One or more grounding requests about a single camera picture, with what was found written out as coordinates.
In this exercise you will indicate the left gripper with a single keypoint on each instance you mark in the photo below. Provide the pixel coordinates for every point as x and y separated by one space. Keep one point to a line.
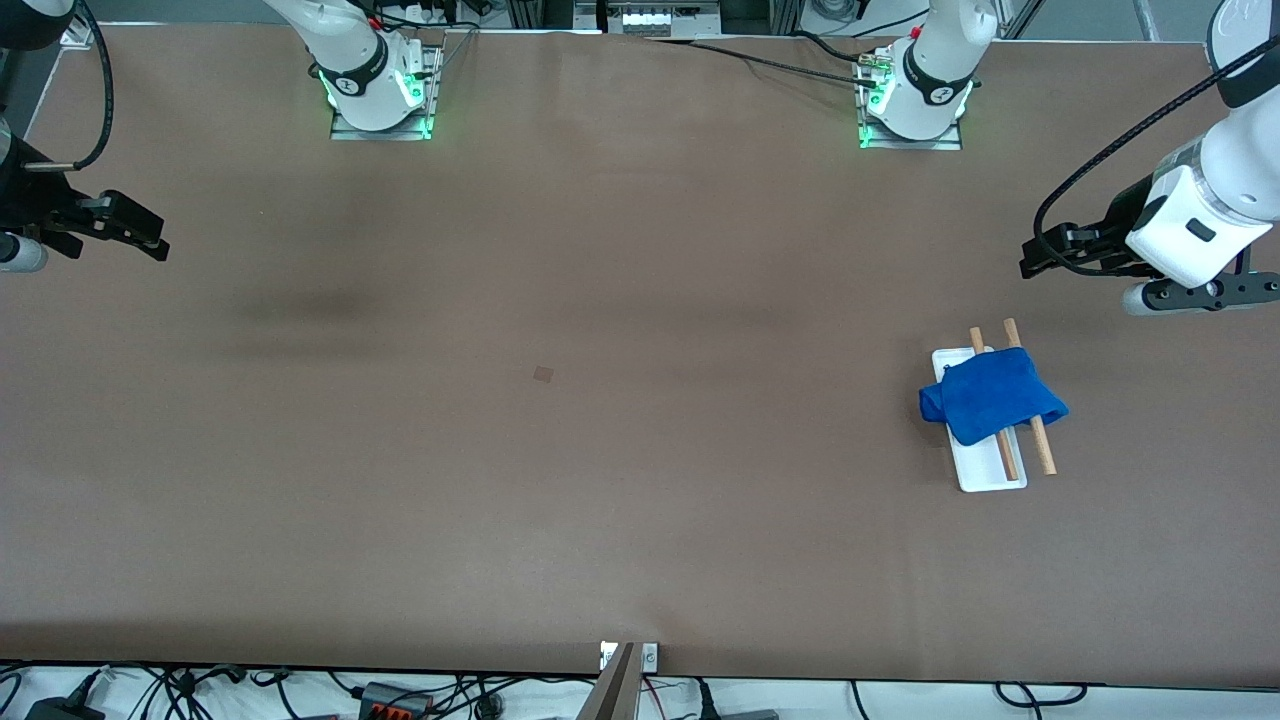
1127 217

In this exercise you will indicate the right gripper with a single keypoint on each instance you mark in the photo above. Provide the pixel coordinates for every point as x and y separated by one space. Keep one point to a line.
22 198

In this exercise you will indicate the blue microfibre towel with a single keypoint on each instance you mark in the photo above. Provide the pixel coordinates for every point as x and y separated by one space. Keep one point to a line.
990 395

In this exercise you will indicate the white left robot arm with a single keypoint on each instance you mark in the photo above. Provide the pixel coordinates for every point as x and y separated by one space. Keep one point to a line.
930 70

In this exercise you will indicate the wooden rack rod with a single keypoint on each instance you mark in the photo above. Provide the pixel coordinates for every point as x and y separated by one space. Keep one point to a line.
1044 450
1008 462

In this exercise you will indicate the white towel rack base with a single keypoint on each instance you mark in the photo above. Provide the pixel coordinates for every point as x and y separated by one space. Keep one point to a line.
975 470

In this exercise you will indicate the black power adapter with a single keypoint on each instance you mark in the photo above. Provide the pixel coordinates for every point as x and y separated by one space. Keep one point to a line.
60 712

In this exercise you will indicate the white power strip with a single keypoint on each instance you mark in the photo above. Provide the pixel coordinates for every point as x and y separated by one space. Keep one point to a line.
640 18

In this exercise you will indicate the orange black connector block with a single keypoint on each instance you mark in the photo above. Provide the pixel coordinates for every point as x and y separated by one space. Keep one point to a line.
395 705

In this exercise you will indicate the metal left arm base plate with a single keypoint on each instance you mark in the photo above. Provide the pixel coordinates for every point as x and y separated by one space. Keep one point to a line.
910 144

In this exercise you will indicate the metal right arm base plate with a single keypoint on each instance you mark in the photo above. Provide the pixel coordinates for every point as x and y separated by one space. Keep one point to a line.
385 134

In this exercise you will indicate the metal table edge bracket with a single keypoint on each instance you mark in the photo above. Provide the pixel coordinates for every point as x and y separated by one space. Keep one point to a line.
650 657

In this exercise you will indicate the grey camera mount beam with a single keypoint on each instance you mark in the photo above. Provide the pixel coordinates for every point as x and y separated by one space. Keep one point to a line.
612 695

